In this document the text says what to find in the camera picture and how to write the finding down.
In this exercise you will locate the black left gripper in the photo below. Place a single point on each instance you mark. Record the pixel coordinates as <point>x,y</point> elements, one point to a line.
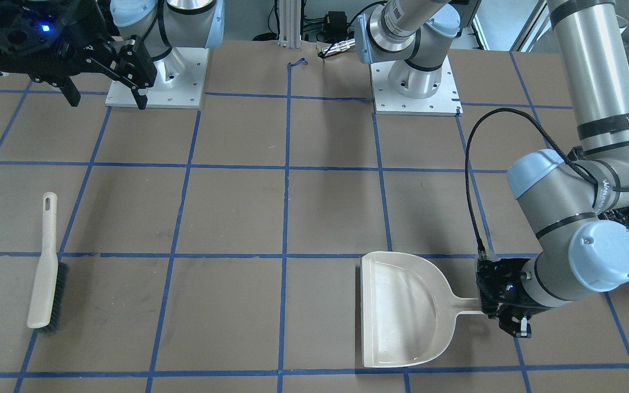
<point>517,302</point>

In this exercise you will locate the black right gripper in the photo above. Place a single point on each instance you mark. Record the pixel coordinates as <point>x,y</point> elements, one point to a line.
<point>86,52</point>

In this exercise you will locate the beige plastic dustpan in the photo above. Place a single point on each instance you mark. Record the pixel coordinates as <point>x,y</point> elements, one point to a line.
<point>408,310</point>

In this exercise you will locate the beige hand brush black bristles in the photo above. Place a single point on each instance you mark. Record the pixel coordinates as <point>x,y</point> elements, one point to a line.
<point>50,281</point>

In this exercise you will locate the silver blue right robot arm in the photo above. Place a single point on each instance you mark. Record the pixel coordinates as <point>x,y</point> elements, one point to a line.
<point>163,25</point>

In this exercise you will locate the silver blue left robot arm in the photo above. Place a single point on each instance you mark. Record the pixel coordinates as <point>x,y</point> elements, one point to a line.
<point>562,198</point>

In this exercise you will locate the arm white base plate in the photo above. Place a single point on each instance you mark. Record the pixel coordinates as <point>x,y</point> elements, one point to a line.
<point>398,89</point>
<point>180,79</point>

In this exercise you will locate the aluminium frame post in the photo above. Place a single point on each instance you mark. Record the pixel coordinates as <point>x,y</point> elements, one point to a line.
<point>289,19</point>

